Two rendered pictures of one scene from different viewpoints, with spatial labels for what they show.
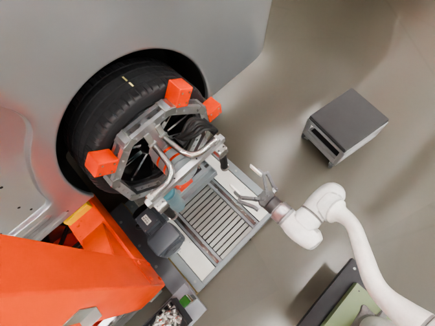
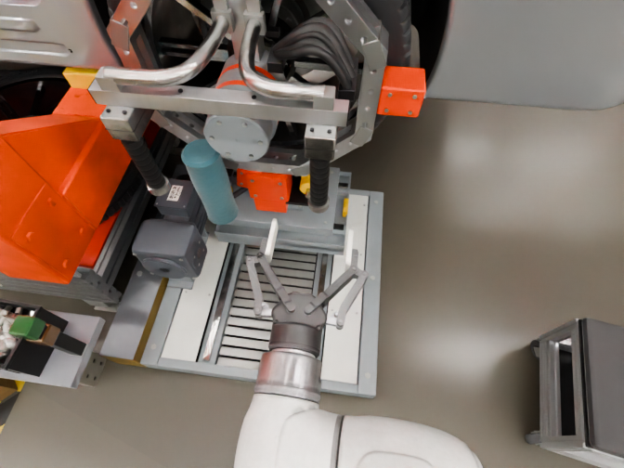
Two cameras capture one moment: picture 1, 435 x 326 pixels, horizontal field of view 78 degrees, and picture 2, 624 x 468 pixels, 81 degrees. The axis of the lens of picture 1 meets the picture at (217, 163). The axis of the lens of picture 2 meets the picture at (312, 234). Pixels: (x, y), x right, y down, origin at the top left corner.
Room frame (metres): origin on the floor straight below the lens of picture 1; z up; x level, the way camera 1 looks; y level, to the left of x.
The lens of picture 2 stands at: (0.17, -0.29, 1.37)
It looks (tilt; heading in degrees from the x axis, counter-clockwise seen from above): 60 degrees down; 39
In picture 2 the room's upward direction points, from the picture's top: straight up
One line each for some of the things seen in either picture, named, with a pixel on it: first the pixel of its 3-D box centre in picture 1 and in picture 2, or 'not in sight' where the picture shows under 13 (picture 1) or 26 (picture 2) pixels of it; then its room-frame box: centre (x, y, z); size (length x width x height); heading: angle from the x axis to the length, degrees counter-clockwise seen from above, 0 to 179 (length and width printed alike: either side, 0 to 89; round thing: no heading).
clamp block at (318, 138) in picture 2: (217, 147); (322, 129); (0.54, -0.01, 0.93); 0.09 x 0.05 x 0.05; 31
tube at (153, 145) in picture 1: (150, 167); (162, 28); (0.47, 0.26, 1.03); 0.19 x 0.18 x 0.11; 31
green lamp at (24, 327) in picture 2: (185, 301); (27, 327); (-0.03, 0.29, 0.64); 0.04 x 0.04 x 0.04; 31
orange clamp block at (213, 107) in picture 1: (210, 109); (400, 92); (0.80, -0.03, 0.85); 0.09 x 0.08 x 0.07; 121
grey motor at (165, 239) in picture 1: (156, 226); (189, 224); (0.43, 0.48, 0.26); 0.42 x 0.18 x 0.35; 31
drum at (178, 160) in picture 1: (173, 160); (247, 103); (0.57, 0.20, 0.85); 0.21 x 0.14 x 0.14; 31
